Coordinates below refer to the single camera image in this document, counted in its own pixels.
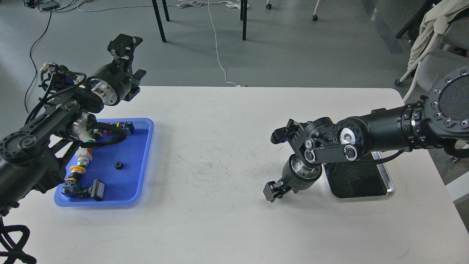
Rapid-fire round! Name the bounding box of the blue plastic tray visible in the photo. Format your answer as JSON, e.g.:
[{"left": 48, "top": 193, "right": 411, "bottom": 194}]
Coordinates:
[{"left": 54, "top": 118, "right": 154, "bottom": 207}]

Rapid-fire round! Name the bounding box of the blue black switch block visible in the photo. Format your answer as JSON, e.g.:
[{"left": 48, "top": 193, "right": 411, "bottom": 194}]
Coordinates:
[{"left": 61, "top": 173, "right": 91, "bottom": 198}]

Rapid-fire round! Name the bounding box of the black table leg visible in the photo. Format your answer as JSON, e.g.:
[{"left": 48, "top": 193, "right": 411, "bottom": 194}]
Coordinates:
[
  {"left": 151, "top": 0, "right": 170, "bottom": 43},
  {"left": 240, "top": 0, "right": 248, "bottom": 41}
]

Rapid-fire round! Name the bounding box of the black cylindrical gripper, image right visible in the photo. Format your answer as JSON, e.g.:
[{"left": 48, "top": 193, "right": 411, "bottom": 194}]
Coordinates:
[{"left": 263, "top": 154, "right": 323, "bottom": 203}]

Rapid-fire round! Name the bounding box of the white square push button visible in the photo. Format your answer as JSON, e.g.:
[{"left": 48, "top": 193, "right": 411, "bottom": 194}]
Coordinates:
[{"left": 89, "top": 179, "right": 105, "bottom": 202}]

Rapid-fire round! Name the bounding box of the red emergency stop button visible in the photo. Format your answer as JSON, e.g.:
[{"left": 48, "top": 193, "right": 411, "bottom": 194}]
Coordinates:
[{"left": 106, "top": 121, "right": 134, "bottom": 136}]

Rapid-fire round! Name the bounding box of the black table leg right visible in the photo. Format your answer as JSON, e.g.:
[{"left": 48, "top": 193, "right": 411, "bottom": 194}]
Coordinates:
[{"left": 240, "top": 0, "right": 248, "bottom": 41}]

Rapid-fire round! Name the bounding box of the black robot arm, image right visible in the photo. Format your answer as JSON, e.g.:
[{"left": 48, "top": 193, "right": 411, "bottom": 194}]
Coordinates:
[{"left": 263, "top": 67, "right": 469, "bottom": 202}]

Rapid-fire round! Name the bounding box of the black floor cable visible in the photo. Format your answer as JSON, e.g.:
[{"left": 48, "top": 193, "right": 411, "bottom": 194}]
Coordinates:
[{"left": 22, "top": 0, "right": 79, "bottom": 114}]

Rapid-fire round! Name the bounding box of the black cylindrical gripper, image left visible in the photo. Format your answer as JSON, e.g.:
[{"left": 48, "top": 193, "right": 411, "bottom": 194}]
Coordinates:
[{"left": 87, "top": 33, "right": 147, "bottom": 106}]

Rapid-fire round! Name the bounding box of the white floor cable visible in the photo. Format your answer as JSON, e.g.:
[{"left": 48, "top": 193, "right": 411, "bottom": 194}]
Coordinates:
[{"left": 176, "top": 0, "right": 250, "bottom": 88}]

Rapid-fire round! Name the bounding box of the small black gear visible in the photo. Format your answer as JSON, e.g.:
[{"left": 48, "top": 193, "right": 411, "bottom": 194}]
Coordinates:
[{"left": 114, "top": 161, "right": 123, "bottom": 169}]

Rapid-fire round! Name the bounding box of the yellow ring selector switch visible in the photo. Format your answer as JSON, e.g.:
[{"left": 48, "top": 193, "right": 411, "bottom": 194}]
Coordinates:
[{"left": 69, "top": 147, "right": 93, "bottom": 174}]

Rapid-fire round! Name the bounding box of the grey office chair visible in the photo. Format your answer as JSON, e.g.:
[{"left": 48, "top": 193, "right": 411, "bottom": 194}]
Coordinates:
[{"left": 395, "top": 0, "right": 469, "bottom": 103}]

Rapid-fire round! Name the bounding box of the silver metal tray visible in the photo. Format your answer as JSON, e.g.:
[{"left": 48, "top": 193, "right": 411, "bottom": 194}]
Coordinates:
[{"left": 324, "top": 163, "right": 395, "bottom": 201}]

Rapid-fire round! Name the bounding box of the black table leg left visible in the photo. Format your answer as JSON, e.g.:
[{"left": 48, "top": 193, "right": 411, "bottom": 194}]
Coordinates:
[{"left": 151, "top": 0, "right": 170, "bottom": 43}]

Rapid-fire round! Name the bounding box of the beige cloth on chair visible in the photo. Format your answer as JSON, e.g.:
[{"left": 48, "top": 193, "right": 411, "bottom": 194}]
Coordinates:
[{"left": 399, "top": 0, "right": 469, "bottom": 101}]

